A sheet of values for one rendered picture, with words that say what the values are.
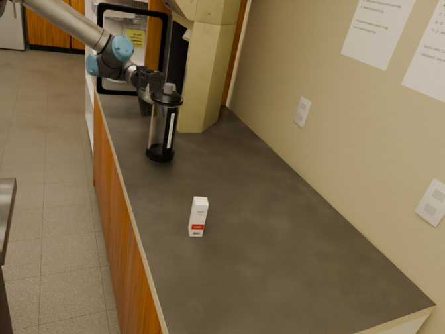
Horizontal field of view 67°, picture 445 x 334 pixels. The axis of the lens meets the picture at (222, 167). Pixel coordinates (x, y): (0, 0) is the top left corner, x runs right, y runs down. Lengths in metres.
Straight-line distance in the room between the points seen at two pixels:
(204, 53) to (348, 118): 0.62
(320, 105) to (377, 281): 0.67
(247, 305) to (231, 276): 0.09
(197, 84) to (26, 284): 1.38
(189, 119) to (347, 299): 0.97
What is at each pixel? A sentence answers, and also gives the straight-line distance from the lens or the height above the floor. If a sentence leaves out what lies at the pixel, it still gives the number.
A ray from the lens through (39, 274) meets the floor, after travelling 2.16.
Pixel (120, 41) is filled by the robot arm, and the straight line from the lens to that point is 1.21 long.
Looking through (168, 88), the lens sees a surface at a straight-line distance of 1.12.
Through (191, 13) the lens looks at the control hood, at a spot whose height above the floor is 1.43.
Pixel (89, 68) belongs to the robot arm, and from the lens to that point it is 1.33.
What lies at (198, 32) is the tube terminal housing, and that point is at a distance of 1.41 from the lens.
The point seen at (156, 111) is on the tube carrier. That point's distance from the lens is 1.13.
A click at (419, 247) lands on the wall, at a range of 1.13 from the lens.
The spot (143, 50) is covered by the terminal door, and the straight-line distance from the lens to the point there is 1.69.
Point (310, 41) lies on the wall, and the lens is 1.46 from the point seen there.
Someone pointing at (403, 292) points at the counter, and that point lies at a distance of 1.07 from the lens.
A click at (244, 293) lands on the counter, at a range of 0.85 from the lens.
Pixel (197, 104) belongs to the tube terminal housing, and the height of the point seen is 1.08.
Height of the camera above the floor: 1.56
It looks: 29 degrees down
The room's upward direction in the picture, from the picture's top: 13 degrees clockwise
